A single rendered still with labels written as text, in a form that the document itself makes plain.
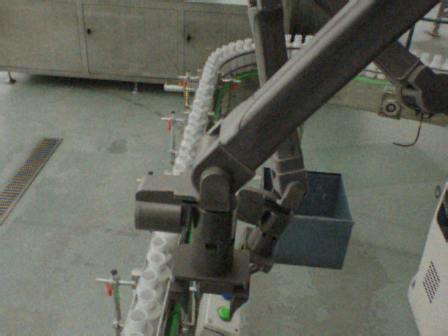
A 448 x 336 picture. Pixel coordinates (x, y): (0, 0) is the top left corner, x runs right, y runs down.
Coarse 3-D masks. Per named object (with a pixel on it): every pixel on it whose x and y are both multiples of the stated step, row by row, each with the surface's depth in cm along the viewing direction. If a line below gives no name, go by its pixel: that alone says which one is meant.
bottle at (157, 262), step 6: (150, 258) 115; (156, 258) 117; (162, 258) 116; (150, 264) 114; (156, 264) 113; (162, 264) 114; (156, 270) 114; (162, 270) 115; (168, 270) 117; (162, 276) 115; (168, 276) 116; (162, 282) 115; (168, 294) 119; (168, 300) 120
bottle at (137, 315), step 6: (132, 312) 101; (138, 312) 102; (144, 312) 101; (132, 318) 102; (138, 318) 103; (144, 318) 102; (132, 324) 99; (138, 324) 99; (144, 324) 100; (150, 324) 104; (126, 330) 102; (132, 330) 100; (138, 330) 100; (144, 330) 101; (150, 330) 102
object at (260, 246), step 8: (256, 224) 102; (248, 232) 107; (256, 232) 101; (248, 240) 103; (256, 240) 101; (264, 240) 100; (272, 240) 100; (248, 248) 102; (256, 248) 101; (264, 248) 101; (272, 248) 102; (256, 256) 101; (264, 256) 102; (272, 256) 103; (264, 264) 100; (272, 264) 101
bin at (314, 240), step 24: (264, 168) 193; (312, 192) 197; (336, 192) 196; (312, 216) 203; (336, 216) 193; (288, 240) 172; (312, 240) 171; (336, 240) 170; (288, 264) 178; (312, 264) 177; (336, 264) 176
